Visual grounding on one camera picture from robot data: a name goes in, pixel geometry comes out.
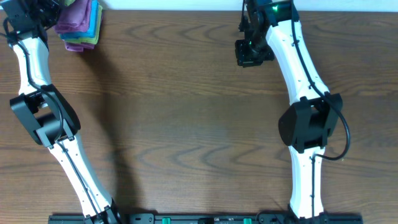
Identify green microfiber cloth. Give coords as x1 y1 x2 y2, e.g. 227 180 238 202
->
64 0 75 6

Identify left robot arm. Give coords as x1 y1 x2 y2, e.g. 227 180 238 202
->
1 0 122 224

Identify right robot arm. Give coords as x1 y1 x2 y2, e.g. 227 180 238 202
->
235 1 343 223

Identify purple folded cloth top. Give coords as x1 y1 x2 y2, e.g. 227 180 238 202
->
54 0 91 34

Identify purple folded cloth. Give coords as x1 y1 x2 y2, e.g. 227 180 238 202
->
54 0 91 34
65 42 95 52

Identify purple folded cloth bottom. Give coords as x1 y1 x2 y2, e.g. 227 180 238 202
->
65 42 95 52

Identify blue folded cloth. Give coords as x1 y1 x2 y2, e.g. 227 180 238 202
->
60 1 99 40

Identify light green folded cloth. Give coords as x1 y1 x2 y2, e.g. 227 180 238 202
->
64 5 103 45

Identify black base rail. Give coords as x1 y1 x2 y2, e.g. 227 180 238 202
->
48 212 364 224

